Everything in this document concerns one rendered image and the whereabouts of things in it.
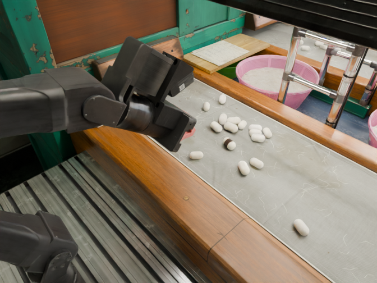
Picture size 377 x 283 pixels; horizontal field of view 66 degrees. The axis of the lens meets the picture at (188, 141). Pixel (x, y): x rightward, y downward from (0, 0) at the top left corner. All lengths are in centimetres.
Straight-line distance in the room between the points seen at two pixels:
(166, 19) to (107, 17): 21
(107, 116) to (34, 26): 46
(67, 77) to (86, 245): 39
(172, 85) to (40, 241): 29
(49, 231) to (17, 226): 5
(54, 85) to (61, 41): 50
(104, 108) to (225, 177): 36
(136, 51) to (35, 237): 29
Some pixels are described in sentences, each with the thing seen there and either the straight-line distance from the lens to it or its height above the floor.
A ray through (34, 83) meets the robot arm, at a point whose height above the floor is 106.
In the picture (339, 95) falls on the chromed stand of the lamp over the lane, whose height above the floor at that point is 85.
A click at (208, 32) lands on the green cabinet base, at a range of 116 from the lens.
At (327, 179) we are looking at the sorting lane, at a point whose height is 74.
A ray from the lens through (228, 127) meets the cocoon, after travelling 76.
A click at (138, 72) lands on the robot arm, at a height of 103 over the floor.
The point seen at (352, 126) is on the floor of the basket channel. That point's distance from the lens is 102.
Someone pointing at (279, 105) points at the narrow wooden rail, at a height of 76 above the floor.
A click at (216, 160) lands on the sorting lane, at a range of 69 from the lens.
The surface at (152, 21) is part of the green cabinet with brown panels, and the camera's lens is 99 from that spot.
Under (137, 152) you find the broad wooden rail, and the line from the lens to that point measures 68.
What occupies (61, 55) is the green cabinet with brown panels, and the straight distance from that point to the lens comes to 87.
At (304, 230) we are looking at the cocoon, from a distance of 59.
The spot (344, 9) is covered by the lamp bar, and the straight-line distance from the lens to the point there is 55.
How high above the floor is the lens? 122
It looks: 41 degrees down
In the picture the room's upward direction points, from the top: straight up
